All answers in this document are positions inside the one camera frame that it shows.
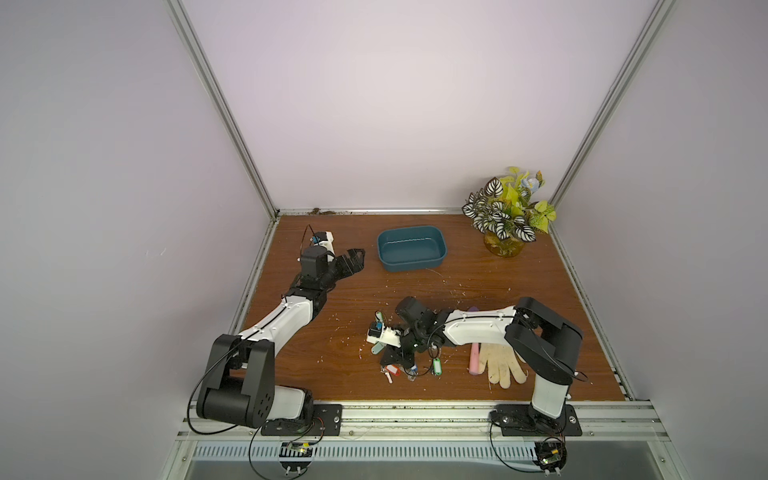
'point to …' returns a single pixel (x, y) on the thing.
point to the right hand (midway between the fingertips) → (380, 355)
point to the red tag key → (393, 369)
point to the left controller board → (295, 456)
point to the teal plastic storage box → (413, 249)
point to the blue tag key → (415, 368)
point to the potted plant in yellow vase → (506, 214)
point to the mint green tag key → (377, 347)
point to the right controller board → (550, 455)
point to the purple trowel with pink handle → (474, 355)
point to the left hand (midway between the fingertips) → (357, 253)
